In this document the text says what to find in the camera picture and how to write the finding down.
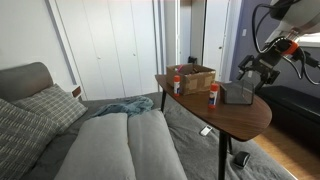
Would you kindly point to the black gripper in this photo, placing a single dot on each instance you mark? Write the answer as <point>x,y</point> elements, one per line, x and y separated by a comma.
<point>263,64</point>

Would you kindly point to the black wire mesh basket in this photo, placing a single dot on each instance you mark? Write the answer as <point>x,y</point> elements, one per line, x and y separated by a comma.
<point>237,93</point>

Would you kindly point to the orange capped glue stick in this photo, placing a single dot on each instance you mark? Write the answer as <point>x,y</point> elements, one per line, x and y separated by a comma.
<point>176,85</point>
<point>213,95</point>

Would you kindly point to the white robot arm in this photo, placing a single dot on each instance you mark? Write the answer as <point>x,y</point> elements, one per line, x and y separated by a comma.
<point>297,18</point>

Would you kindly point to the cardboard box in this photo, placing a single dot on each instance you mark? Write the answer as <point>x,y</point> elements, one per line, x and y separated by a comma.
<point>194,78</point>

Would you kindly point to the dark wooden side table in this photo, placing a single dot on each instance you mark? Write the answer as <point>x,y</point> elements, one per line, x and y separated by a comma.
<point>241,122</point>

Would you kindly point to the black low bench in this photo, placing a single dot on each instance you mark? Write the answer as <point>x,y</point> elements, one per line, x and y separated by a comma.
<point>295,112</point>

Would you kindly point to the white remote control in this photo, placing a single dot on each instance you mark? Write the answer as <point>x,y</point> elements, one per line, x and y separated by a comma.
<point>205,130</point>

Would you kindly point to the small black floor object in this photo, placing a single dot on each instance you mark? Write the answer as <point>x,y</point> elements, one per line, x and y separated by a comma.
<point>241,159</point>

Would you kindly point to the teal crumpled cloth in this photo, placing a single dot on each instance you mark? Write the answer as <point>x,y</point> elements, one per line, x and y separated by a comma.
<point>131,107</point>

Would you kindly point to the grey pillow far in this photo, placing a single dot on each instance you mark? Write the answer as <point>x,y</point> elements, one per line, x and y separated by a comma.
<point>152,148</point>

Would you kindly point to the grey pillow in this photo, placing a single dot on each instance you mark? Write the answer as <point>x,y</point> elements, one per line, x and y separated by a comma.
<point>152,148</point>
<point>100,151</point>

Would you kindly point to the white closet doors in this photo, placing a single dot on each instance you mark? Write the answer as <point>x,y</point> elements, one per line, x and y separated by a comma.
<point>110,44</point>

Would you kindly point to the grey pillow near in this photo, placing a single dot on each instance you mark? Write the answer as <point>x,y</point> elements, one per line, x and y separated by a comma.
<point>100,151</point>

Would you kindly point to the wooden nightstand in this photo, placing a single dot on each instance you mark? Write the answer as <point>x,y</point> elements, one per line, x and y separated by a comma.
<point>74,90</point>

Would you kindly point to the plaid cushion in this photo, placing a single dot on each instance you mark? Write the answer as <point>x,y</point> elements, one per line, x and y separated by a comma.
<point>55,104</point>

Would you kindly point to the grey bed headboard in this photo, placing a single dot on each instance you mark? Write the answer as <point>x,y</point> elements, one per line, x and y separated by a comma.
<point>23,81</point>

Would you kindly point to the striped dark cushion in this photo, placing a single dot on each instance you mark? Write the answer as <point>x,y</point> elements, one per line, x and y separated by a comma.
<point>23,137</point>

